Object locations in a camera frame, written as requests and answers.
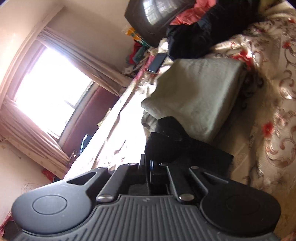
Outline black clothes pile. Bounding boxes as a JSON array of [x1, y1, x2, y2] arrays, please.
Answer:
[[167, 0, 259, 60]]

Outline beige curtain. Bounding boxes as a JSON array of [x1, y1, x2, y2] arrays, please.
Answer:
[[37, 27, 132, 96], [1, 97, 69, 179]]

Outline black smartphone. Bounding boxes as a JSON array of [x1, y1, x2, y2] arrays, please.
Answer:
[[147, 53, 167, 74]]

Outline dark wooden headboard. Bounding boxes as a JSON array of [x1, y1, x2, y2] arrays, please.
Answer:
[[125, 0, 195, 47]]

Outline pink cartoon quilt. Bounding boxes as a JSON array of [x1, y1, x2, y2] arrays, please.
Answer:
[[131, 54, 158, 97]]

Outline black pants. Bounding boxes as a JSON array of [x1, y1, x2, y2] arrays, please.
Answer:
[[144, 116, 233, 184]]

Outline maroon upholstered window bench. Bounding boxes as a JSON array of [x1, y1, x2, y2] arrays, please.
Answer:
[[61, 87, 119, 156]]

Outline left beige curtain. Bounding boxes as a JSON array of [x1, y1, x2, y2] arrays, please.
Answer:
[[1, 97, 69, 179]]

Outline clutter pile on nightstand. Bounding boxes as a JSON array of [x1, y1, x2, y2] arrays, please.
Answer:
[[122, 27, 152, 78]]

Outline window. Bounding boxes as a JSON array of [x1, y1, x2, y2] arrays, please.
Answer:
[[13, 44, 93, 140]]

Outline right beige curtain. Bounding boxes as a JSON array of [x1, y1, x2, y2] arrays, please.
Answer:
[[37, 27, 132, 96]]

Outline floral satin bedspread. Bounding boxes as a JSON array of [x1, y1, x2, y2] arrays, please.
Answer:
[[67, 1, 295, 237]]

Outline folded grey-green blanket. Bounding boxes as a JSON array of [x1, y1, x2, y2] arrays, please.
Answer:
[[141, 58, 248, 143]]

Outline blue cloth on bench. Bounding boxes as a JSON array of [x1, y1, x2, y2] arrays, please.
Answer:
[[80, 134, 92, 154]]

